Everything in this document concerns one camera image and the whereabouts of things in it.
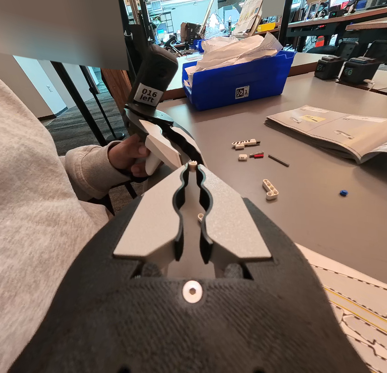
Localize black vertical pole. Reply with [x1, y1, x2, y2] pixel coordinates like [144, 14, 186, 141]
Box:
[278, 0, 295, 52]

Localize crumpled paper bags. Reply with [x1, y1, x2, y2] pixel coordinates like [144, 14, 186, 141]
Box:
[184, 32, 283, 77]

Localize open instruction booklet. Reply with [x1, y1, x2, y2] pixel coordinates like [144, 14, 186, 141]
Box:
[264, 105, 387, 164]

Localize striped white lego assembly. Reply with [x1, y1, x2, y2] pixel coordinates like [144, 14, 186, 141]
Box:
[231, 139, 261, 150]

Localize black power station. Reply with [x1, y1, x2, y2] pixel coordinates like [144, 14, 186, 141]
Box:
[339, 57, 381, 85]
[314, 55, 345, 80]

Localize zebra striped sticker sheet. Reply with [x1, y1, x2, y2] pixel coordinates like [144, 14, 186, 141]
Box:
[295, 243, 387, 373]

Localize black tripod stand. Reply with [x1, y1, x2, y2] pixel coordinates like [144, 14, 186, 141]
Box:
[51, 0, 158, 141]

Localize person's left forearm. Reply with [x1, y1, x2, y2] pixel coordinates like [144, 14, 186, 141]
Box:
[64, 140, 134, 202]

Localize person's left hand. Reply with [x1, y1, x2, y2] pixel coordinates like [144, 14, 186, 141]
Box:
[107, 135, 151, 178]

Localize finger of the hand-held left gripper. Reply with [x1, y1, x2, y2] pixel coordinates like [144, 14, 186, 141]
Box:
[163, 125, 208, 168]
[139, 120, 183, 175]

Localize white L-shaped lego beam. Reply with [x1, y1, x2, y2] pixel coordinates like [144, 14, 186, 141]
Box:
[262, 179, 279, 201]

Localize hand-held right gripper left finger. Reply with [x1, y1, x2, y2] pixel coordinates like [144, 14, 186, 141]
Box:
[113, 165, 190, 264]

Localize blue plastic bin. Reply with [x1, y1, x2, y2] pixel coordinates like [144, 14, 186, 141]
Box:
[182, 50, 297, 111]

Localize wooden support post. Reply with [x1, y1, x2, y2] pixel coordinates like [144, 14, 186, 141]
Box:
[101, 68, 133, 108]

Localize printed poster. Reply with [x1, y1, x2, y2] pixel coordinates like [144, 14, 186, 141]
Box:
[234, 0, 268, 35]

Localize grey hoodie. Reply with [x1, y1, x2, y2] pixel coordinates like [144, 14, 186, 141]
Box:
[0, 78, 114, 373]

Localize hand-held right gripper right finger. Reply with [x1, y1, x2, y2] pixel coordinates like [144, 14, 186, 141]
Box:
[197, 165, 272, 264]

